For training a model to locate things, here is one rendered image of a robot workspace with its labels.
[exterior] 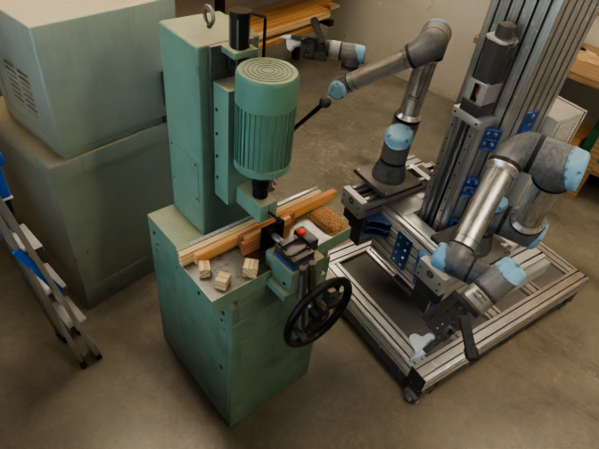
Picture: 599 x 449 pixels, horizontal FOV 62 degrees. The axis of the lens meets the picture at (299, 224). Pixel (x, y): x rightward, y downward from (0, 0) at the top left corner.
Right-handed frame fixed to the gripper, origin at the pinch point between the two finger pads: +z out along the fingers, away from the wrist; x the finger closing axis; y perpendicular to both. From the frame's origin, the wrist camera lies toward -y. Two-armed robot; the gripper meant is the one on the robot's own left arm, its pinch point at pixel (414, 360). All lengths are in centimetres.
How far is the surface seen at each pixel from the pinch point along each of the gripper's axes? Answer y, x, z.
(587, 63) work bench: 76, -222, -199
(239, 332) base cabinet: 43, -26, 44
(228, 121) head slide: 84, 9, -3
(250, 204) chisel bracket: 69, -12, 11
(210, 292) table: 52, -3, 36
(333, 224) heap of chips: 53, -35, -5
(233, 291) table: 49, -7, 31
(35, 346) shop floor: 110, -58, 140
